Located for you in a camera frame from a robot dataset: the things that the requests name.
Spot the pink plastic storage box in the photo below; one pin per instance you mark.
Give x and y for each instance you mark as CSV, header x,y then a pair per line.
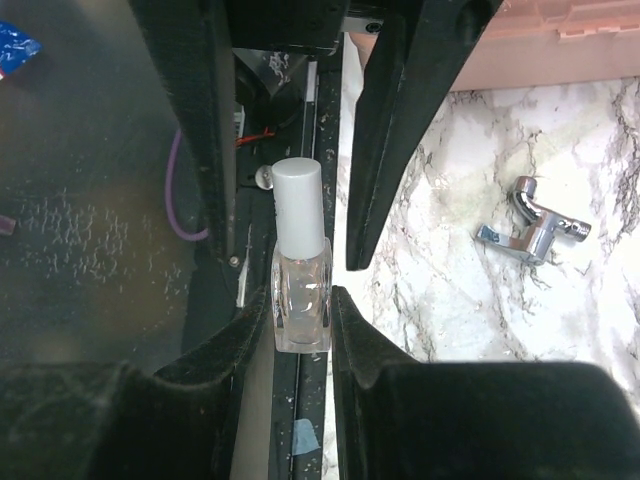
x,y
525,45

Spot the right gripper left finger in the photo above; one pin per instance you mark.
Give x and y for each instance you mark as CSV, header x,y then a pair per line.
x,y
206,415

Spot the purple nail polish bottle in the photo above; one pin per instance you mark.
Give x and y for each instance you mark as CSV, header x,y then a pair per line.
x,y
7,225

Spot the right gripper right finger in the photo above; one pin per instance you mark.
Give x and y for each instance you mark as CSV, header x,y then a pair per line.
x,y
397,418

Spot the blue white plastic bag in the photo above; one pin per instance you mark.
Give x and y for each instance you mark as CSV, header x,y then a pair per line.
x,y
16,48

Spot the black mounting rail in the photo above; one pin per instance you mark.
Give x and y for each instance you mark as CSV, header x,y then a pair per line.
x,y
281,419

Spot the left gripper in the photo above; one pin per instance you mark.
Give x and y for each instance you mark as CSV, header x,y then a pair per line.
x,y
190,46

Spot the chrome faucet fitting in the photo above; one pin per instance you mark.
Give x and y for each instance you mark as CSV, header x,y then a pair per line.
x,y
544,224

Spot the clear nail polish bottle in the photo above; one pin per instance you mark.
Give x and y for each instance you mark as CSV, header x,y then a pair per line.
x,y
301,271

